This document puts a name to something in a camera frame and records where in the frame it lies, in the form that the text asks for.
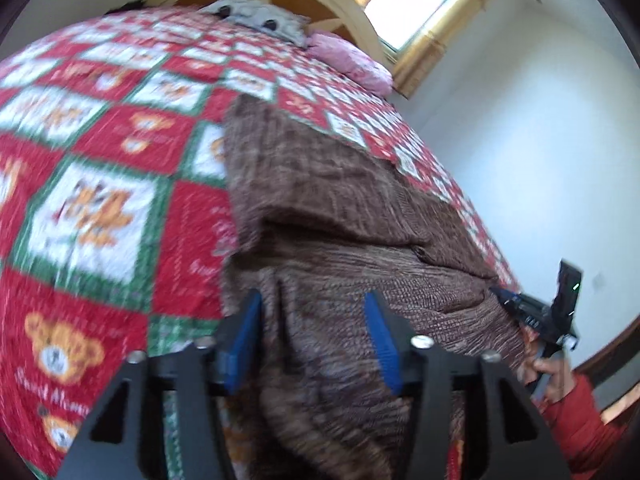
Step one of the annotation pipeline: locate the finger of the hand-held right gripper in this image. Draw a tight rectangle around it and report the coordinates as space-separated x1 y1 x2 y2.
488 286 539 329

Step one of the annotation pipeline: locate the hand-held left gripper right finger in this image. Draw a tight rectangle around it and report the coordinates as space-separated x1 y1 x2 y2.
363 290 574 480

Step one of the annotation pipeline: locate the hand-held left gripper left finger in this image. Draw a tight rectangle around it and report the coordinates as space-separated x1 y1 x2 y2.
57 289 264 480

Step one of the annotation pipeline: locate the brown knit sweater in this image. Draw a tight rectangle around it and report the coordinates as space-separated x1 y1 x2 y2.
220 94 542 480

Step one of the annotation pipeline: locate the person's right forearm red sleeve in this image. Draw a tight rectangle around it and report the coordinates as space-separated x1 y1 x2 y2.
542 375 636 476

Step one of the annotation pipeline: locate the person's right hand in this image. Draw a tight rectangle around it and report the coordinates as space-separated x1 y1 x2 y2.
519 341 569 407

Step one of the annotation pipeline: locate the red checked bear-print bedspread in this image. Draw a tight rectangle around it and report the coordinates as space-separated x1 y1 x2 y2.
0 4 522 480

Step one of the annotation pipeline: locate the narrow yellow curtain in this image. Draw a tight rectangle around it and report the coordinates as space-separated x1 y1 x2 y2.
390 0 507 99

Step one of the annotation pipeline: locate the pink pillow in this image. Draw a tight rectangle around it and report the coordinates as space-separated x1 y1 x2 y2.
306 31 394 96

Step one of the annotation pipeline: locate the white patterned pillow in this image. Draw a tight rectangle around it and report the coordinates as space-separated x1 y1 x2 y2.
197 0 312 49

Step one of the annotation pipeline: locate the window behind headboard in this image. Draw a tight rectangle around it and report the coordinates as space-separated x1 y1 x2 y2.
363 0 459 54

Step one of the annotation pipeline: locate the cream arched headboard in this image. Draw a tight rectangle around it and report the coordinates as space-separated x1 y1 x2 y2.
145 0 397 62

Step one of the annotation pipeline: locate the dark cloth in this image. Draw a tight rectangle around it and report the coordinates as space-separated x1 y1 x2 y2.
102 0 147 14

